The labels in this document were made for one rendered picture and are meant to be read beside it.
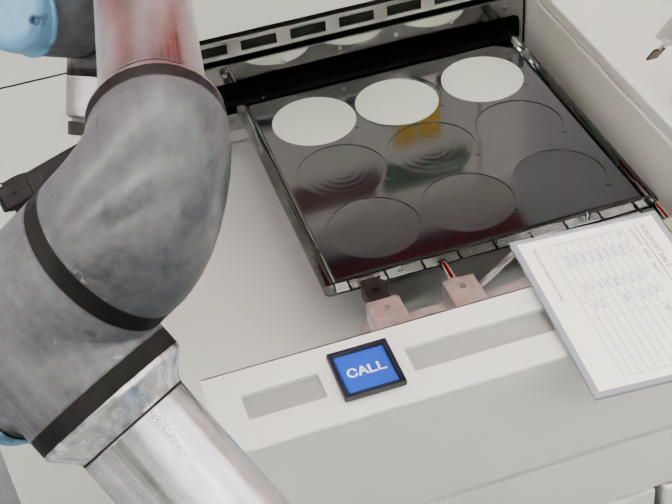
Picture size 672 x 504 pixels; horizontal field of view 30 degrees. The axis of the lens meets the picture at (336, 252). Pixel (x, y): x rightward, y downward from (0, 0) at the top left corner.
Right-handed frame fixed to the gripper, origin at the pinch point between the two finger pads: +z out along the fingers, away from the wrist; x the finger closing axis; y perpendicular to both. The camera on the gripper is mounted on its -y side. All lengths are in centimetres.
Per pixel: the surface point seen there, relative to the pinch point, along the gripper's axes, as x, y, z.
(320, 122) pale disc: 28.9, 18.6, -20.3
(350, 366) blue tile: -12.7, 29.4, -0.4
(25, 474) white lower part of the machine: 52, -27, 34
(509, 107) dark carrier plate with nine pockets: 32, 41, -23
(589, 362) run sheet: -12, 50, -2
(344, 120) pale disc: 29.3, 21.4, -20.6
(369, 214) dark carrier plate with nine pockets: 14.9, 26.8, -11.1
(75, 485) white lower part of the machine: 57, -21, 37
